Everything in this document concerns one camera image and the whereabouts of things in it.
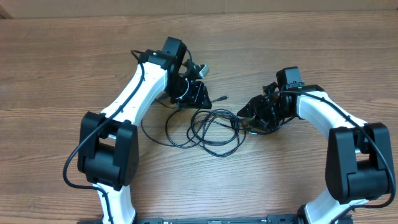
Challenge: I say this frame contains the black cable bundle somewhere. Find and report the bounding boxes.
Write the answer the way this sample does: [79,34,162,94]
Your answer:
[140,95,271,158]

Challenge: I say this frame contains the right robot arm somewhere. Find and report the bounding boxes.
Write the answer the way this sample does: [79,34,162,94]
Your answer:
[237,67,397,223]

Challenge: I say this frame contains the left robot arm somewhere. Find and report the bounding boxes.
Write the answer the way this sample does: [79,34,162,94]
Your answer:
[77,37,212,223]

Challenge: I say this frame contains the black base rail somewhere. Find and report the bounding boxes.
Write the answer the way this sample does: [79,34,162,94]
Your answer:
[133,215,304,224]

